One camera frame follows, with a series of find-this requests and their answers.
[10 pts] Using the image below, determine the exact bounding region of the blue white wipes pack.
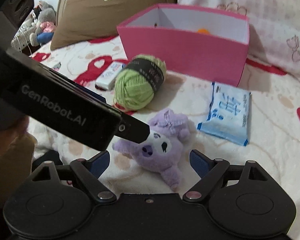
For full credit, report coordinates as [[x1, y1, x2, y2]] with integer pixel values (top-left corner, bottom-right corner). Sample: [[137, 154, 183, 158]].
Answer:
[[197, 82, 250, 146]]

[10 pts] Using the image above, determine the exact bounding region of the brown pillow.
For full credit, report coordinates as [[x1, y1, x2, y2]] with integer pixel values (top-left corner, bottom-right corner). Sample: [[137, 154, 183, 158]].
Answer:
[[50, 0, 177, 50]]

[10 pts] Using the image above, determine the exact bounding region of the green yarn ball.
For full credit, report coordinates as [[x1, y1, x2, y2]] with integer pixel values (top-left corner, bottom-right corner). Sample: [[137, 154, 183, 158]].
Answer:
[[113, 54, 167, 112]]

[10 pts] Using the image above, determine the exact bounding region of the grey plush toy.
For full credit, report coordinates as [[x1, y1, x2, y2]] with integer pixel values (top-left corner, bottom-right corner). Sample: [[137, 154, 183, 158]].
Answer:
[[11, 0, 57, 51]]

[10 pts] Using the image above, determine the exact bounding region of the purple plush toy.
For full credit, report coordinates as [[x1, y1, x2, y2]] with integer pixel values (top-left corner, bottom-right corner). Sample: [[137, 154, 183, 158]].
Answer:
[[113, 108, 190, 191]]

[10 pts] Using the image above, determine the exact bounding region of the small white carton box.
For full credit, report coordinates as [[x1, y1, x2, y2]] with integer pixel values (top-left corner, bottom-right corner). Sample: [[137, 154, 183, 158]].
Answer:
[[96, 61, 126, 90]]

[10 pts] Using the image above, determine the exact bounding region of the pink cardboard box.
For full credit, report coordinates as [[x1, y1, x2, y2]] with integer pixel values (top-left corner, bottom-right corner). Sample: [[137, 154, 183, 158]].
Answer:
[[117, 3, 249, 86]]

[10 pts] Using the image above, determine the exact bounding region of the red white patterned blanket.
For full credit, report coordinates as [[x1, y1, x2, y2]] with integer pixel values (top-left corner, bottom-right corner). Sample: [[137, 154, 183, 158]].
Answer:
[[28, 37, 300, 239]]

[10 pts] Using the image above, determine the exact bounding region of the pink white checkered pillow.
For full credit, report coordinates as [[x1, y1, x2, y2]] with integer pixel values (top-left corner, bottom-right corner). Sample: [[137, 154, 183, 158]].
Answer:
[[178, 0, 300, 80]]

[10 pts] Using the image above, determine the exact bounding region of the orange ball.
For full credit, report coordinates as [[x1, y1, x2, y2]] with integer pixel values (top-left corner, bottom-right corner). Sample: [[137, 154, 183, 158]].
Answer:
[[197, 28, 211, 35]]

